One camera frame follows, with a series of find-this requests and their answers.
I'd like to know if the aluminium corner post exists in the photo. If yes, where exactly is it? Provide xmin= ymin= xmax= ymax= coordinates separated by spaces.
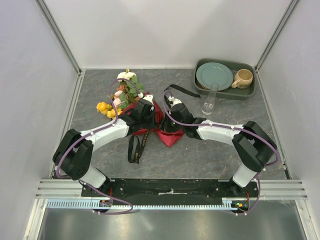
xmin=35 ymin=0 xmax=82 ymax=75
xmin=255 ymin=0 xmax=300 ymax=73

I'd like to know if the black ribbon gold lettering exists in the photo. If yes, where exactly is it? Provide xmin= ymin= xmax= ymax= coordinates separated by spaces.
xmin=127 ymin=83 xmax=201 ymax=165

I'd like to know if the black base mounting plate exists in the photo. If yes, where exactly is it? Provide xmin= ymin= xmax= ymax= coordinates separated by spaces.
xmin=80 ymin=178 xmax=259 ymax=205

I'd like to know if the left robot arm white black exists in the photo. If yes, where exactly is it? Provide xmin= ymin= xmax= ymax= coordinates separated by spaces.
xmin=52 ymin=94 xmax=156 ymax=197

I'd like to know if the light blue cable duct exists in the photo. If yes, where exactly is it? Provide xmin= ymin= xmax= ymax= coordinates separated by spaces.
xmin=46 ymin=199 xmax=238 ymax=211

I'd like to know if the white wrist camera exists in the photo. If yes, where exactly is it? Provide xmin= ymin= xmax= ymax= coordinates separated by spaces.
xmin=167 ymin=96 xmax=182 ymax=109
xmin=138 ymin=94 xmax=154 ymax=111

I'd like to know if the dark green tray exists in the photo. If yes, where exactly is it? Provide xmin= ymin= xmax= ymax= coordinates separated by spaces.
xmin=194 ymin=58 xmax=256 ymax=100

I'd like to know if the flower bouquet red paper wrap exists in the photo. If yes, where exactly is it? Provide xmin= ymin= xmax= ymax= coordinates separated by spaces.
xmin=96 ymin=68 xmax=186 ymax=148

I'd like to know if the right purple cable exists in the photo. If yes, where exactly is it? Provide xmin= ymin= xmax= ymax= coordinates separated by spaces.
xmin=162 ymin=89 xmax=281 ymax=217

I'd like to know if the clear glass vase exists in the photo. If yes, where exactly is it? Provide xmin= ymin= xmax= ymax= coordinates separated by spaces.
xmin=201 ymin=83 xmax=219 ymax=115

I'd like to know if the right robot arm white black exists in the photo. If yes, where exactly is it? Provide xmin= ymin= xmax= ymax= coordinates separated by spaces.
xmin=164 ymin=102 xmax=280 ymax=197

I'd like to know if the left aluminium corner post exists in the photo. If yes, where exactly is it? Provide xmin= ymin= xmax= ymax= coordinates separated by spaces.
xmin=35 ymin=0 xmax=82 ymax=75

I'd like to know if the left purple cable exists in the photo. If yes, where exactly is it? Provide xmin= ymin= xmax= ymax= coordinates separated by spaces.
xmin=55 ymin=77 xmax=145 ymax=216

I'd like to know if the teal ceramic plate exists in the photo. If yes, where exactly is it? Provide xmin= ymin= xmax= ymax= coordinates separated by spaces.
xmin=195 ymin=62 xmax=234 ymax=91

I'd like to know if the beige ceramic mug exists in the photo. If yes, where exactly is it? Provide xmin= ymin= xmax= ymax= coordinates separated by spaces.
xmin=231 ymin=69 xmax=254 ymax=89

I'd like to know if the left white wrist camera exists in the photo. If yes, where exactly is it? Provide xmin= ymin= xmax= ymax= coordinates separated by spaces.
xmin=138 ymin=94 xmax=154 ymax=111

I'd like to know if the purple cable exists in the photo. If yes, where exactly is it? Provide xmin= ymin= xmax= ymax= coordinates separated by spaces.
xmin=55 ymin=77 xmax=145 ymax=216
xmin=162 ymin=89 xmax=281 ymax=217

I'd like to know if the right aluminium corner post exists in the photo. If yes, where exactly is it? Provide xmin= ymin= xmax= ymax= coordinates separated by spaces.
xmin=255 ymin=0 xmax=300 ymax=73

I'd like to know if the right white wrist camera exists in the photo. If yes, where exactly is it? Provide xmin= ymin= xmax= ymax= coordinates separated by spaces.
xmin=167 ymin=96 xmax=182 ymax=109

